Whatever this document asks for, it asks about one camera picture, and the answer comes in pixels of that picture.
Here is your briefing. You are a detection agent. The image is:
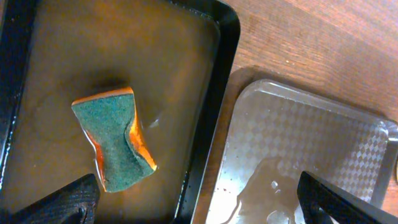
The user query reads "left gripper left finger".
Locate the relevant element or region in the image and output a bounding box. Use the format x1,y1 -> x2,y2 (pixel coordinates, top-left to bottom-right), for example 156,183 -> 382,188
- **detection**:
1,174 -> 100,224

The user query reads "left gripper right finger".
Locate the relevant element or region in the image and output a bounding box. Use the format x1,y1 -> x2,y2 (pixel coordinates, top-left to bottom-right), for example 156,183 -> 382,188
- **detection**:
297,171 -> 397,224

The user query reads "large brown serving tray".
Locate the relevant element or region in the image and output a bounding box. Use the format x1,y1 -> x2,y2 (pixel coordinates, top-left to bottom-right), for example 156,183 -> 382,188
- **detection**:
193,79 -> 397,223

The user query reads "orange green sponge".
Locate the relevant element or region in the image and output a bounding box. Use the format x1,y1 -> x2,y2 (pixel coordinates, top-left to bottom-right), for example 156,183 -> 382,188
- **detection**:
72,87 -> 157,193

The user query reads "small black water tray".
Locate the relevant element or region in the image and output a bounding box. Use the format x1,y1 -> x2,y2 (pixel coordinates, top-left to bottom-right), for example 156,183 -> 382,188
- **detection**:
1,1 -> 240,223

